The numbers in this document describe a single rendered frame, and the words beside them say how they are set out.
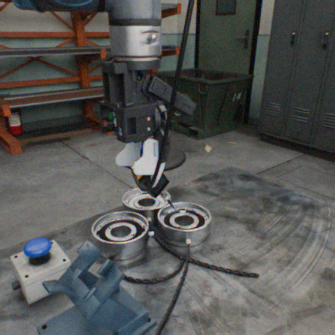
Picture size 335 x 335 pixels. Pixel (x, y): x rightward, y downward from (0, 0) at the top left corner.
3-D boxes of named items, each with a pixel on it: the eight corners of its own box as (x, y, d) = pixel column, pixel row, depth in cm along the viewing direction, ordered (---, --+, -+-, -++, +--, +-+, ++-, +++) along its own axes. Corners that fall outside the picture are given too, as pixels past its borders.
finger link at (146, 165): (130, 194, 53) (123, 141, 50) (157, 184, 57) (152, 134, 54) (141, 199, 51) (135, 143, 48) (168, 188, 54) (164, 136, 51)
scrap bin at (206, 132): (152, 125, 427) (151, 71, 398) (192, 117, 469) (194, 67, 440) (206, 145, 353) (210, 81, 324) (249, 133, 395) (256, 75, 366)
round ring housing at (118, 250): (90, 265, 55) (88, 245, 53) (96, 229, 64) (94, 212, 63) (151, 259, 56) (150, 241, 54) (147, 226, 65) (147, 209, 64)
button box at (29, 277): (57, 260, 56) (53, 237, 54) (74, 283, 51) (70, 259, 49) (7, 281, 51) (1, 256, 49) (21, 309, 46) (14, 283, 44)
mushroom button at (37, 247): (50, 256, 53) (45, 232, 51) (59, 270, 50) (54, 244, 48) (25, 267, 51) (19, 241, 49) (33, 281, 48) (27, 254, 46)
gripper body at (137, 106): (101, 137, 52) (93, 58, 47) (142, 127, 57) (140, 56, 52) (127, 149, 47) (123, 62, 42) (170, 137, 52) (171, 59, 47)
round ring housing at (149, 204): (123, 203, 74) (121, 188, 72) (167, 200, 76) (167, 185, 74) (123, 229, 65) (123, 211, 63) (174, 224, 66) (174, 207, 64)
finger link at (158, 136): (146, 161, 54) (141, 110, 51) (154, 158, 55) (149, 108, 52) (164, 166, 51) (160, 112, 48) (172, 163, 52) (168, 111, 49)
